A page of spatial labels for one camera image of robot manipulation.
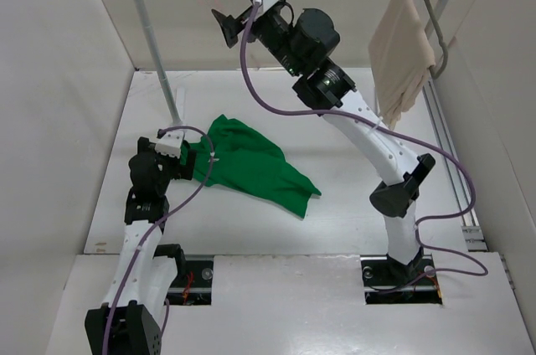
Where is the green t shirt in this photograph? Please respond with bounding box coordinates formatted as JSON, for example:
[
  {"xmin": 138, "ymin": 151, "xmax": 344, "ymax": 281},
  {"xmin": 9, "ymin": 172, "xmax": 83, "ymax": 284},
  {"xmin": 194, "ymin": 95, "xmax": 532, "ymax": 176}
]
[{"xmin": 190, "ymin": 115, "xmax": 322, "ymax": 219}]

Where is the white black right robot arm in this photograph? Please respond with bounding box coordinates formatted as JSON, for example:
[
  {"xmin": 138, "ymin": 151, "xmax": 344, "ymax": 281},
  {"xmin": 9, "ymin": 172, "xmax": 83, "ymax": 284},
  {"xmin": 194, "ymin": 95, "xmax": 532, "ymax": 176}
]
[{"xmin": 212, "ymin": 0, "xmax": 436, "ymax": 283}]

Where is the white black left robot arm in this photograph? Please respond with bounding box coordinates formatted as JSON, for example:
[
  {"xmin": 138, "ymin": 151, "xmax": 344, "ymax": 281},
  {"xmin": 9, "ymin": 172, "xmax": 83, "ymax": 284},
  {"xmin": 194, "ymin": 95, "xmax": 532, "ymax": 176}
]
[{"xmin": 85, "ymin": 131, "xmax": 196, "ymax": 354}]

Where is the grey hanger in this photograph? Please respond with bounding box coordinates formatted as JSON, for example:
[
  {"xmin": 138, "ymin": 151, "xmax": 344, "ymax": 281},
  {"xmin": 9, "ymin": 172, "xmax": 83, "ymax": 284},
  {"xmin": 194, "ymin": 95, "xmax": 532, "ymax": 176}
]
[{"xmin": 423, "ymin": 0, "xmax": 449, "ymax": 80}]

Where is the beige hanging cloth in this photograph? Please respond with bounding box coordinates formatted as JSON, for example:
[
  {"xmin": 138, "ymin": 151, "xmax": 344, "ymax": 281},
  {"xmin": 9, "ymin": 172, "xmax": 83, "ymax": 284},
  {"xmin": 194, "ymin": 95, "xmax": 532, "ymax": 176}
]
[{"xmin": 368, "ymin": 0, "xmax": 436, "ymax": 130}]

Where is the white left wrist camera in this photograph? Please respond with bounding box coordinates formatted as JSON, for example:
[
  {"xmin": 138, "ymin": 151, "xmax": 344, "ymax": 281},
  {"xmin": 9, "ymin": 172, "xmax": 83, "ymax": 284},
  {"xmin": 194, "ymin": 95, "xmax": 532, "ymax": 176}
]
[{"xmin": 154, "ymin": 130, "xmax": 184, "ymax": 159}]

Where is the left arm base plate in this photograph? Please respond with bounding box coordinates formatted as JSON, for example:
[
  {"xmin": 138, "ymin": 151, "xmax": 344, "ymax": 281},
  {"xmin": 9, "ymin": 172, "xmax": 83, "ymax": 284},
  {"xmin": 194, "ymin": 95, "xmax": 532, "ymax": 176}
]
[{"xmin": 167, "ymin": 255, "xmax": 214, "ymax": 306}]

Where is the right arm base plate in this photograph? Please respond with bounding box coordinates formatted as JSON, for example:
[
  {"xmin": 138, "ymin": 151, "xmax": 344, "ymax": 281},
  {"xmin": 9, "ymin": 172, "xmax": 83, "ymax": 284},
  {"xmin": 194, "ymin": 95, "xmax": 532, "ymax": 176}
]
[{"xmin": 360, "ymin": 255, "xmax": 442, "ymax": 305}]

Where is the aluminium rail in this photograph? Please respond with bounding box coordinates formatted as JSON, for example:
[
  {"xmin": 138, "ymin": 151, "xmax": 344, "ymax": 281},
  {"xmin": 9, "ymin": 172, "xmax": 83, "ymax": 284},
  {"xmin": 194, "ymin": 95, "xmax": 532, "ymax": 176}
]
[{"xmin": 423, "ymin": 79, "xmax": 488, "ymax": 252}]

